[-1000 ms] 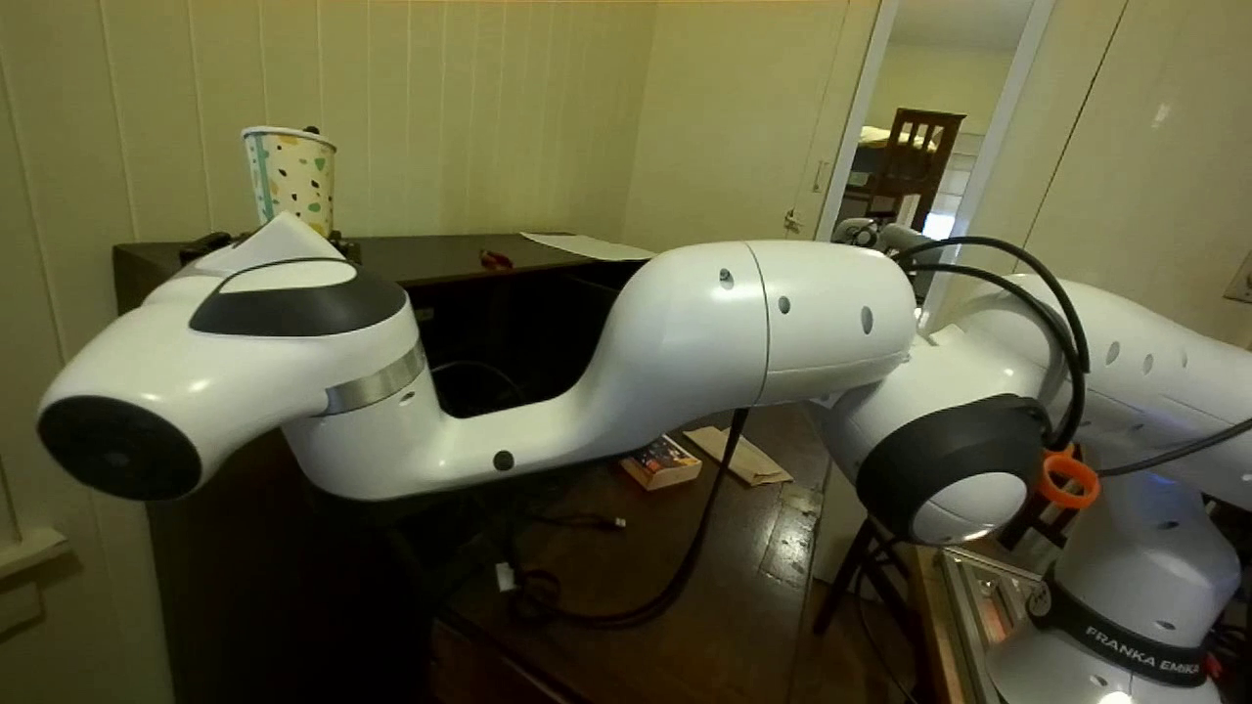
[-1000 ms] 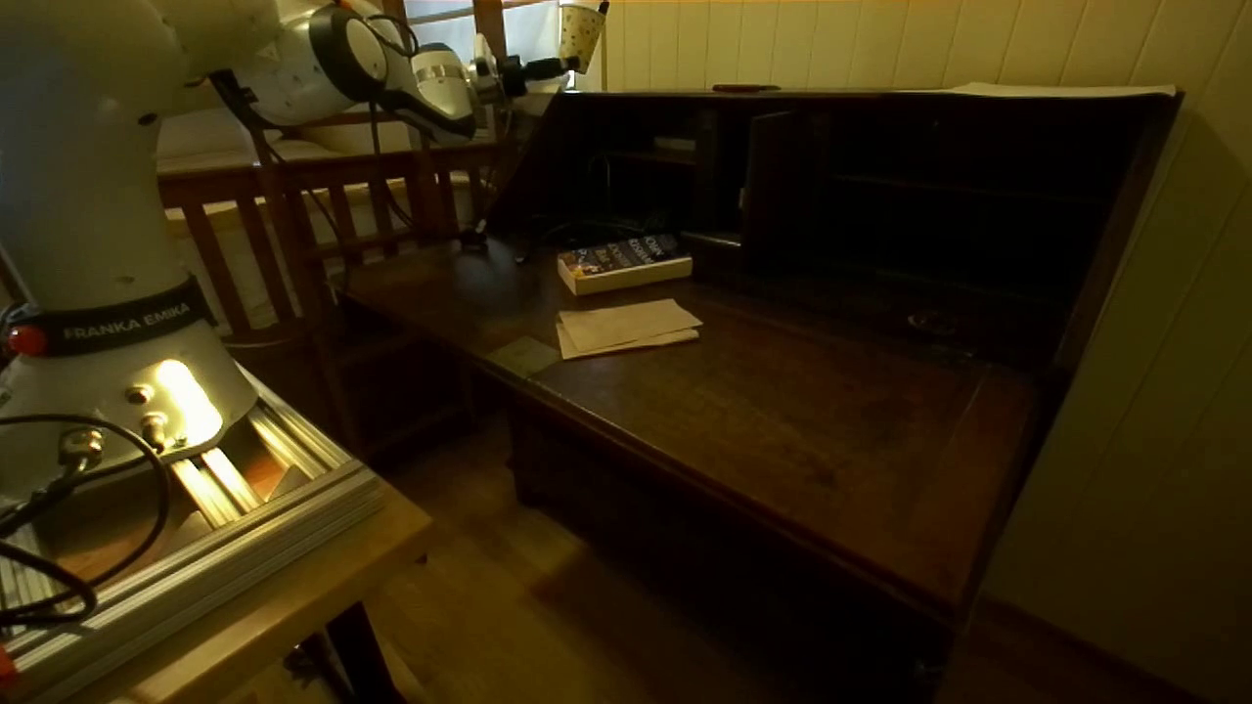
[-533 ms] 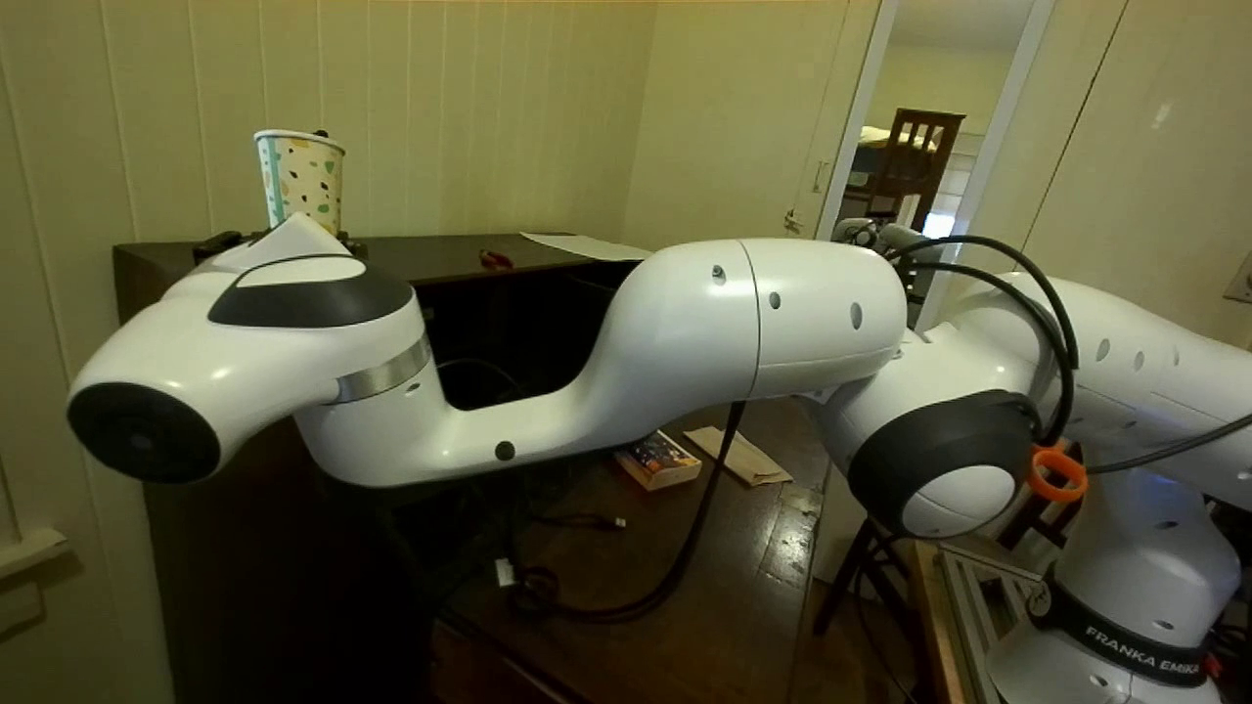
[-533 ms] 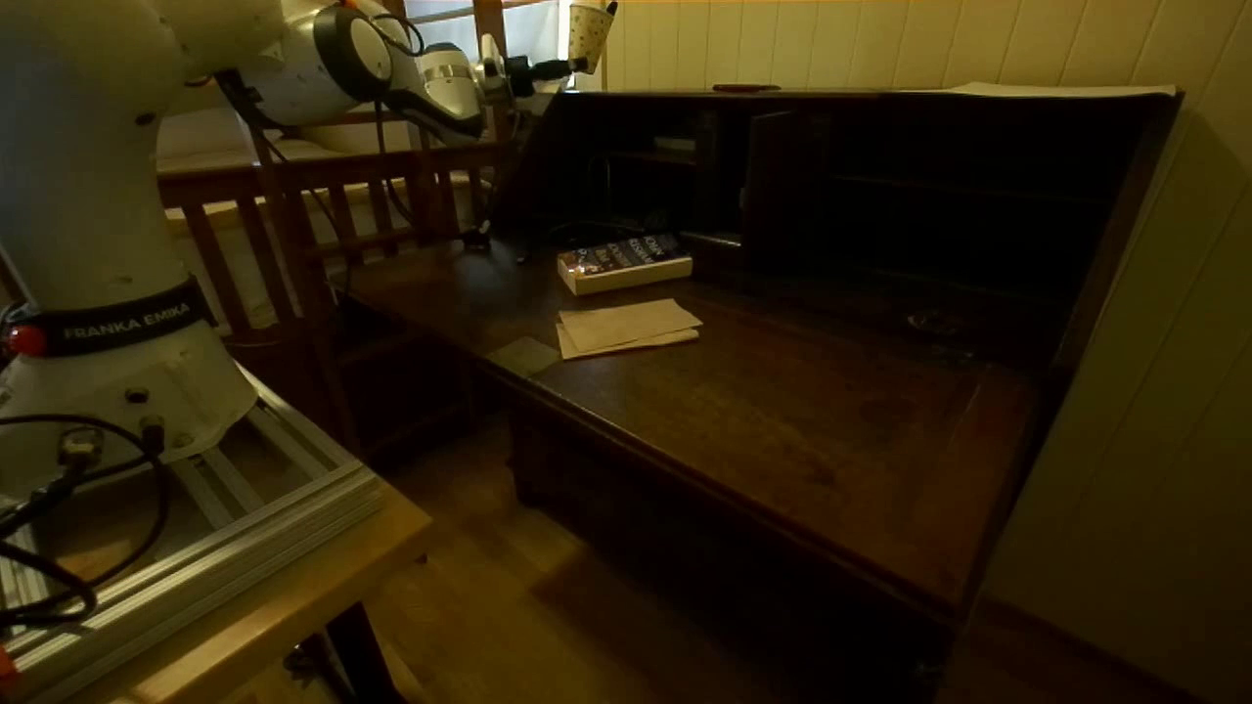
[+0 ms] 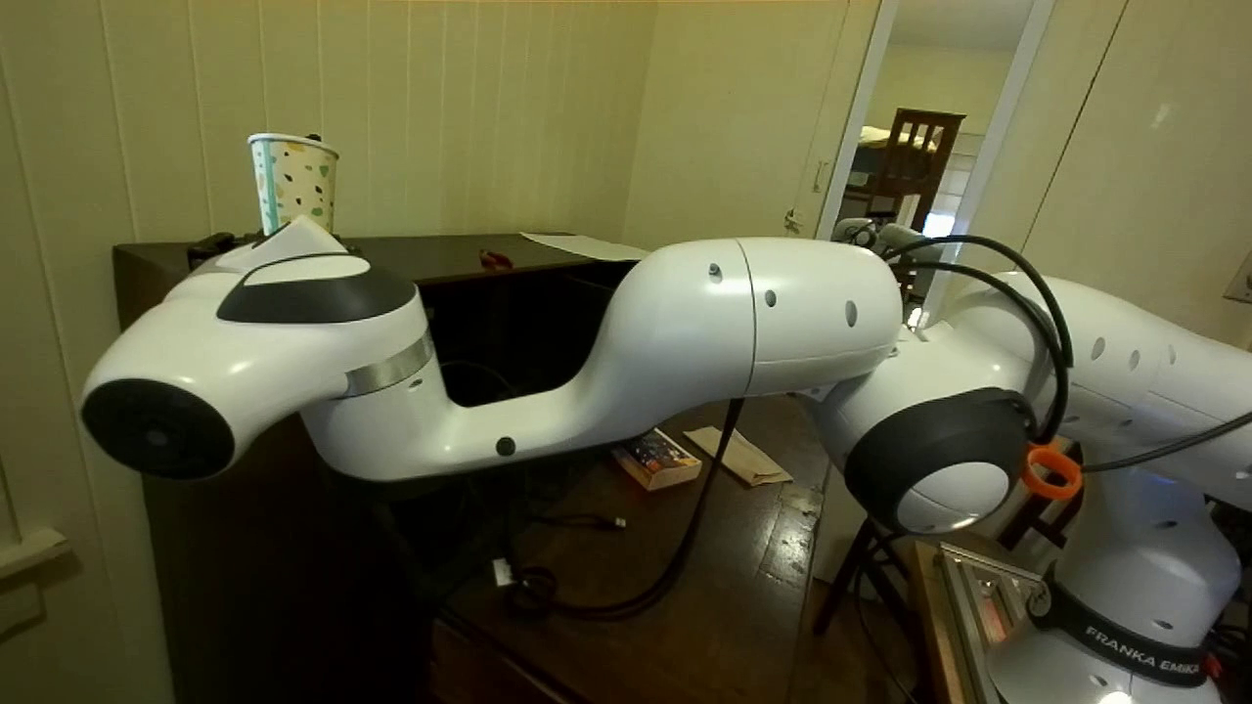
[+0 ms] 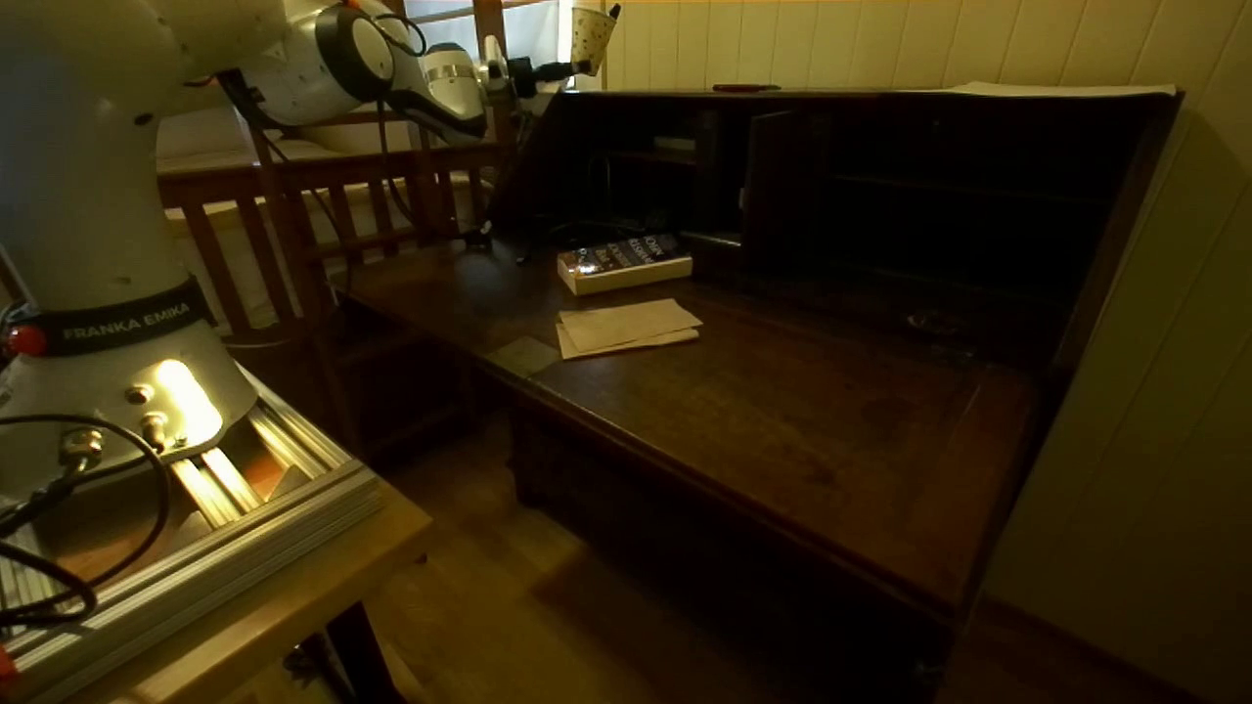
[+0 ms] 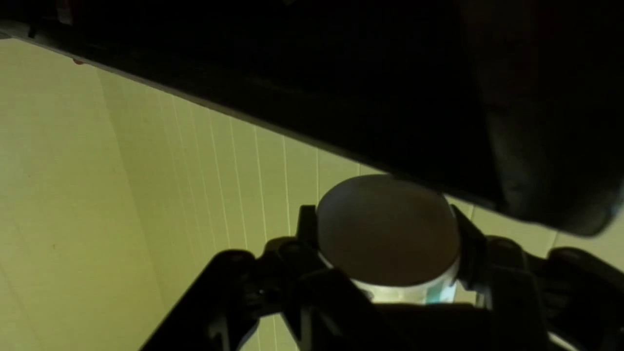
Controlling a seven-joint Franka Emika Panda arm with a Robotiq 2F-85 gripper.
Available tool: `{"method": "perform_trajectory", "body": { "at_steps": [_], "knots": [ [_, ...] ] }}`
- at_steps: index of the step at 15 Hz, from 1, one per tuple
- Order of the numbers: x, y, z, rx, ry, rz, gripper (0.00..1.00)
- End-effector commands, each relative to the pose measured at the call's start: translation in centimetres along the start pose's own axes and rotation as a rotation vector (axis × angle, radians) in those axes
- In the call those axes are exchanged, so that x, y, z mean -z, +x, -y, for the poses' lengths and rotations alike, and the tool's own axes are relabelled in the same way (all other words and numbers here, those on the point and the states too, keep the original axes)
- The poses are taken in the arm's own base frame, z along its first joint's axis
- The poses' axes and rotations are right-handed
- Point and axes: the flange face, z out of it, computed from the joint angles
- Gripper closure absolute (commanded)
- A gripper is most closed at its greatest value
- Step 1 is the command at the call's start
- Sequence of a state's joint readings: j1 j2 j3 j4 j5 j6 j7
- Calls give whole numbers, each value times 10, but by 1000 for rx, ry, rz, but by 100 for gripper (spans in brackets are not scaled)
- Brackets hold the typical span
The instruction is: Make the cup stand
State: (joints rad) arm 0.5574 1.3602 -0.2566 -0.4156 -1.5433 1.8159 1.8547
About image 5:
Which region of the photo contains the white wall ledge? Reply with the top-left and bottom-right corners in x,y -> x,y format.
0,525 -> 78,641

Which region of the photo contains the orange plastic clip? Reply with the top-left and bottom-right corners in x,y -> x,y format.
1019,442 -> 1087,508

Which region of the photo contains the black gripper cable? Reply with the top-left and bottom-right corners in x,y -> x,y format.
500,394 -> 753,626

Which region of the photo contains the white paper sheet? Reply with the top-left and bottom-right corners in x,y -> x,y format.
517,228 -> 652,267

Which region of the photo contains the white door frame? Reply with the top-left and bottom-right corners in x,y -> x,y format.
814,0 -> 1062,250

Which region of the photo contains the spotted paper cup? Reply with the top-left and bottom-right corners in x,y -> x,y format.
243,129 -> 344,241

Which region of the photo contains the black cable over arm joint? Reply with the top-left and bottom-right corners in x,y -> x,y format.
883,231 -> 1252,476

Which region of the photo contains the dark wooden secretary desk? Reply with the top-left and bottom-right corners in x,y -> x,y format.
108,231 -> 839,704

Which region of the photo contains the calculator with grey keys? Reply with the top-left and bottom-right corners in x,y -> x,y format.
611,425 -> 708,495

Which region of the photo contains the dark wooden chair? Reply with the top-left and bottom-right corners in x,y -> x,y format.
844,104 -> 970,231

